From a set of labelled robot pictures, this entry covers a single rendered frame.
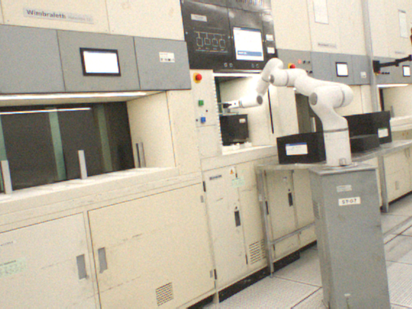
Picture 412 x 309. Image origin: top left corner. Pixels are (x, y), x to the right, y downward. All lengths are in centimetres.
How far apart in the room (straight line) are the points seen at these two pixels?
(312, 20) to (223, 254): 204
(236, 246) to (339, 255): 72
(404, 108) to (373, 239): 362
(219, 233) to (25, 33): 150
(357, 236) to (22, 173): 173
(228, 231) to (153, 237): 57
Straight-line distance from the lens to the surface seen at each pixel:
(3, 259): 182
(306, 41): 341
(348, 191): 206
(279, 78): 236
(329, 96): 207
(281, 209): 293
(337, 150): 211
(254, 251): 274
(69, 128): 239
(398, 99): 564
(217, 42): 257
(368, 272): 219
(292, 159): 256
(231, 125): 285
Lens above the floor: 103
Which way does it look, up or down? 3 degrees down
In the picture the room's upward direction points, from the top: 7 degrees counter-clockwise
